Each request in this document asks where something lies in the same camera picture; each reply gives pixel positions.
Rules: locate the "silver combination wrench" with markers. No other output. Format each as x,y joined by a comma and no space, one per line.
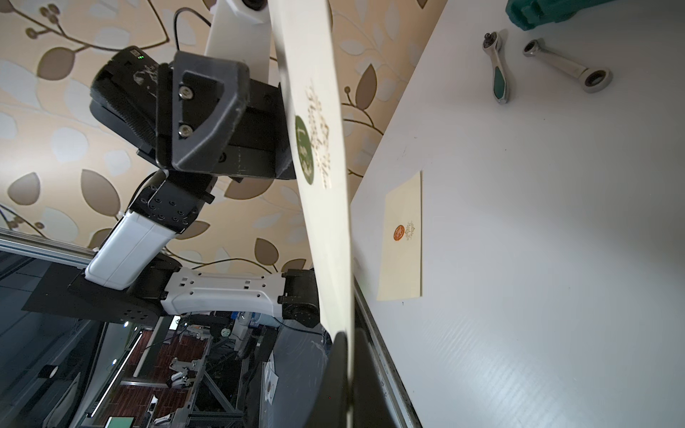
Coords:
591,80

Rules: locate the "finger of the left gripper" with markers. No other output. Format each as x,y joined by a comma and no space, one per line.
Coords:
201,101

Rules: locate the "yellow envelope green seal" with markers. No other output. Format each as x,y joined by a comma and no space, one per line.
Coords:
306,64

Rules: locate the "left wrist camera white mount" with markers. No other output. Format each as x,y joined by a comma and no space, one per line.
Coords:
241,31

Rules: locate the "yellow envelope red seal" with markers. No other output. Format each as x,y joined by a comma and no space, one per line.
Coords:
400,275

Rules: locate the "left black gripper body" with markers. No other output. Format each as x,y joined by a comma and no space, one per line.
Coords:
124,98

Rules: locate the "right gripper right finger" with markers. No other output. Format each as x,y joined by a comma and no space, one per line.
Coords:
370,408

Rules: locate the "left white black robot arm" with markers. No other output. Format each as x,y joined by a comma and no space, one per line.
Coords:
131,279

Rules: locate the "ratchet wrench green handle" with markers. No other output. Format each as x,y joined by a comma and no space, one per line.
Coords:
492,44

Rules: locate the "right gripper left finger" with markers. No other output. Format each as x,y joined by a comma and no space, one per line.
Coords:
331,406

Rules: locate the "green tool case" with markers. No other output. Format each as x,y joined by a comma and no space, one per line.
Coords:
530,14

